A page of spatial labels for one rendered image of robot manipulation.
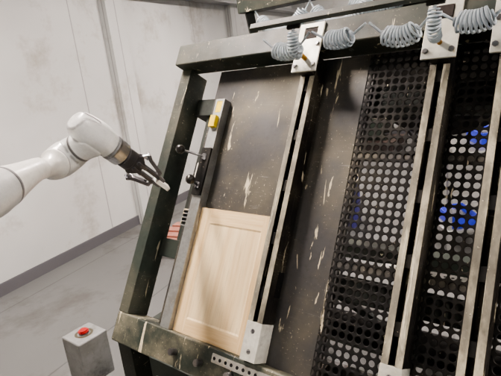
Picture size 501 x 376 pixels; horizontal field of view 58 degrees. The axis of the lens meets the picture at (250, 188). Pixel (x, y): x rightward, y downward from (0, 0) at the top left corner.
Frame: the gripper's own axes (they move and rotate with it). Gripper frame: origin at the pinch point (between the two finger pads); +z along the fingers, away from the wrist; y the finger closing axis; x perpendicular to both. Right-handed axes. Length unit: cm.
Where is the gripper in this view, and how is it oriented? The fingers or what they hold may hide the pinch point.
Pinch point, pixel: (162, 183)
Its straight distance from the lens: 174.6
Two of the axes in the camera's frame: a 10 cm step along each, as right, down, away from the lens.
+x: 4.2, 5.6, -7.2
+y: -7.3, 6.8, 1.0
